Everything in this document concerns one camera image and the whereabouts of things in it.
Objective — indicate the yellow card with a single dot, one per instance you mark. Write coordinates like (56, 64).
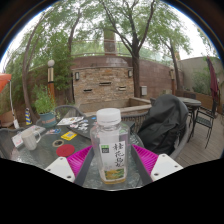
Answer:
(69, 135)

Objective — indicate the white ribbed mug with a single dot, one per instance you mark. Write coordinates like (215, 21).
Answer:
(29, 138)

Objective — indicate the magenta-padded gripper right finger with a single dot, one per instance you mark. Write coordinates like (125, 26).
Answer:
(146, 160)

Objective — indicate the black jacket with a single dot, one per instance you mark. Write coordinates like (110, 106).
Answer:
(165, 126)

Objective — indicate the closed maroon umbrella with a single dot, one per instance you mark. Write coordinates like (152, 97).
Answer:
(212, 80)

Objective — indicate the clear white-capped drink bottle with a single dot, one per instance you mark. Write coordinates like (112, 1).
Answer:
(110, 146)

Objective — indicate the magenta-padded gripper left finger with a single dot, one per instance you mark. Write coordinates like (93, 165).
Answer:
(78, 161)

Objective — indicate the stone fountain wall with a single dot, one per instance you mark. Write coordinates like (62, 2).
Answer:
(100, 86)

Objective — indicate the blue yellow striped bollard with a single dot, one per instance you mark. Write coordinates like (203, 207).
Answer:
(28, 116)

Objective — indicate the flat round red coaster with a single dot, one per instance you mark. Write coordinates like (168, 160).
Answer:
(65, 150)

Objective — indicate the white printed booklet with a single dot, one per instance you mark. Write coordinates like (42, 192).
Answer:
(69, 120)

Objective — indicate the small blue sticker card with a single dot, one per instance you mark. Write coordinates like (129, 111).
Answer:
(53, 131)

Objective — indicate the orange lamp post with globe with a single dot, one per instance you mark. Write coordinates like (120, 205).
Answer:
(51, 76)

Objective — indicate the black wall lantern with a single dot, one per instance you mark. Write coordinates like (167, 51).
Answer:
(77, 76)
(130, 73)

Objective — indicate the green plant in teal pot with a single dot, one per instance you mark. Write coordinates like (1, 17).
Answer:
(45, 103)

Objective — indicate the round dark side table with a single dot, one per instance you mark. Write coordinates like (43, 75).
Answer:
(190, 102)

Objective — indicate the black metal chair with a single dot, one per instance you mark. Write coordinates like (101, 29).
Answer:
(205, 121)

